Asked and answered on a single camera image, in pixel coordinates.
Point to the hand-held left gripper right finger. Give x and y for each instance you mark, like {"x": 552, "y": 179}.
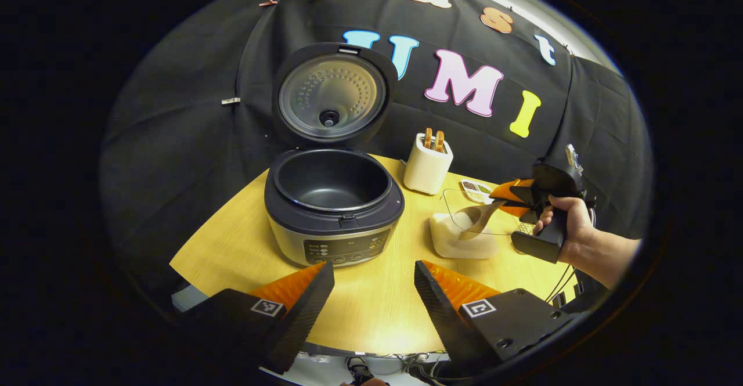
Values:
{"x": 447, "y": 322}

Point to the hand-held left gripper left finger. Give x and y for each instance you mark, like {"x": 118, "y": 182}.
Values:
{"x": 302, "y": 322}

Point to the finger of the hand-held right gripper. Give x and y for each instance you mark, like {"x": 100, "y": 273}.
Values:
{"x": 516, "y": 209}
{"x": 511, "y": 188}

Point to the wooden spoon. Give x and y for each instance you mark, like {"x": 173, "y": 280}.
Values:
{"x": 476, "y": 217}

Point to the clear rice container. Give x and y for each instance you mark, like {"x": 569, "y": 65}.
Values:
{"x": 458, "y": 246}

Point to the dark grey rice cooker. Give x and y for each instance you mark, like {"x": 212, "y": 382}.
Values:
{"x": 336, "y": 229}

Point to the white divided bean dish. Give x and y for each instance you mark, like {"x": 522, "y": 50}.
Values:
{"x": 473, "y": 187}

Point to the toasted bread slice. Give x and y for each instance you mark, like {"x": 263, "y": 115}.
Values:
{"x": 439, "y": 141}
{"x": 428, "y": 139}

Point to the white toaster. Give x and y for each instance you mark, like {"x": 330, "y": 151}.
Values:
{"x": 426, "y": 171}

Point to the black backdrop cloth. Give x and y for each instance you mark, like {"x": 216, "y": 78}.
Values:
{"x": 174, "y": 142}

